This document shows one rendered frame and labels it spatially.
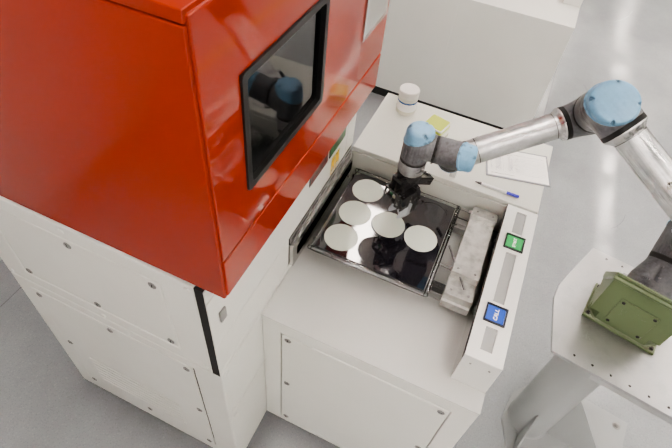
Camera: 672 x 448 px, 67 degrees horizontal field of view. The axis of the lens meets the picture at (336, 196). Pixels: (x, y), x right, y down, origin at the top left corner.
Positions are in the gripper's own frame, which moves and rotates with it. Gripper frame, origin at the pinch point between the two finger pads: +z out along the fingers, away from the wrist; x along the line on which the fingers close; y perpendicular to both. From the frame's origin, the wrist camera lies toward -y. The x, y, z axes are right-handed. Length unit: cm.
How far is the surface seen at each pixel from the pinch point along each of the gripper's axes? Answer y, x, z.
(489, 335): 14.4, 44.0, -4.4
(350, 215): 13.2, -9.7, 1.3
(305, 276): 34.6, -4.3, 9.2
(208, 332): 70, 6, -14
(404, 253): 9.9, 10.8, 1.3
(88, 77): 75, -5, -76
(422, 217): -4.7, 4.3, 1.4
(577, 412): -33, 74, 65
